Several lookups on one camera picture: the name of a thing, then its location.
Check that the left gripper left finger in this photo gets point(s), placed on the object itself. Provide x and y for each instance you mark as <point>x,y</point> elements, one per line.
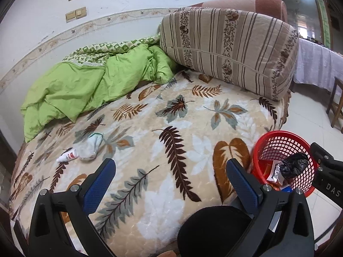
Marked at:
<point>95,186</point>

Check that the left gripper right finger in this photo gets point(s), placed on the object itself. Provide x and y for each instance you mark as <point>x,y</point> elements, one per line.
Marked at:
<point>245,185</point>

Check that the black plastic bag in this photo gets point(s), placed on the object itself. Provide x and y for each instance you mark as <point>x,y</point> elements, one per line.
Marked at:
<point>294,165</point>

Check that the orange snack wrapper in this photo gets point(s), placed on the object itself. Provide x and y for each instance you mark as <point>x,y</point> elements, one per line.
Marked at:
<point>271,171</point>

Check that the white green-trimmed sock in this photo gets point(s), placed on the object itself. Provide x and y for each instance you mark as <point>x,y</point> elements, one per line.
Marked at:
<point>88,149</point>

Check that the small white red tube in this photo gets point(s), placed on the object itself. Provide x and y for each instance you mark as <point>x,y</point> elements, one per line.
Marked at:
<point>68,156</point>

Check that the black round knee object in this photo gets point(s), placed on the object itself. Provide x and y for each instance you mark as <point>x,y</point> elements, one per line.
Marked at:
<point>212,231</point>

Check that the leaf pattern bed blanket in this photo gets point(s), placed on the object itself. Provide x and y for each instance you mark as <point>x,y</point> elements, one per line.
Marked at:
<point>170,144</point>

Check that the wooden chair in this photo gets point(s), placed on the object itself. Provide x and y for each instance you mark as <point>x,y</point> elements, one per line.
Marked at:
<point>336,108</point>

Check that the green duvet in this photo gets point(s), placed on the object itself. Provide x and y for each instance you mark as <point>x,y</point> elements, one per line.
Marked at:
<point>91,76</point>

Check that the lilac tablecloth table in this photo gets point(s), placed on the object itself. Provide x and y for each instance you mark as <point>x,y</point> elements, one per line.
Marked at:
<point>317,65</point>

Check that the striped brown bolster cushion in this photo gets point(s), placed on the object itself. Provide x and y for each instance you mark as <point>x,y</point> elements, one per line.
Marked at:
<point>247,49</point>

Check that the wooden framed mirror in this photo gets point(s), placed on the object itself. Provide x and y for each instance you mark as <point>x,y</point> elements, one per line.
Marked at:
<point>312,20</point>

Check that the pink headboard cushion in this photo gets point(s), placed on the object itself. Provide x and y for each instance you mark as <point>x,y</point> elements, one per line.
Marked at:
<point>272,8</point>

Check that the beige wall switch plate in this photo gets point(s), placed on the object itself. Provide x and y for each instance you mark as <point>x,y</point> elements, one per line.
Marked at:
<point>76,14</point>

